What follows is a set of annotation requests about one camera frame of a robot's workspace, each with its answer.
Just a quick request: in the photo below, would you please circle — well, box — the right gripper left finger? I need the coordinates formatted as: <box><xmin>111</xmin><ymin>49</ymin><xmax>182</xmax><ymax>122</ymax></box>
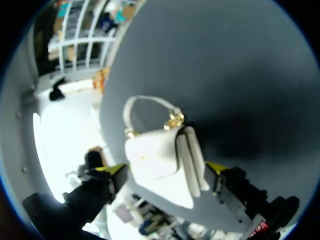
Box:
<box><xmin>62</xmin><ymin>162</ymin><xmax>129</xmax><ymax>227</ymax></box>

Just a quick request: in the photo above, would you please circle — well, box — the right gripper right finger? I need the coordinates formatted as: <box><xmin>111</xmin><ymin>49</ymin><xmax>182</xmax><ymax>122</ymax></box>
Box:
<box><xmin>204</xmin><ymin>161</ymin><xmax>270</xmax><ymax>226</ymax></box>

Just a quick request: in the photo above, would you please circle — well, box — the white handbag with gold clasp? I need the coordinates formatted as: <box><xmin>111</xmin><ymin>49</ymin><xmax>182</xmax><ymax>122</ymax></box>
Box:
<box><xmin>123</xmin><ymin>94</ymin><xmax>210</xmax><ymax>210</ymax></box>

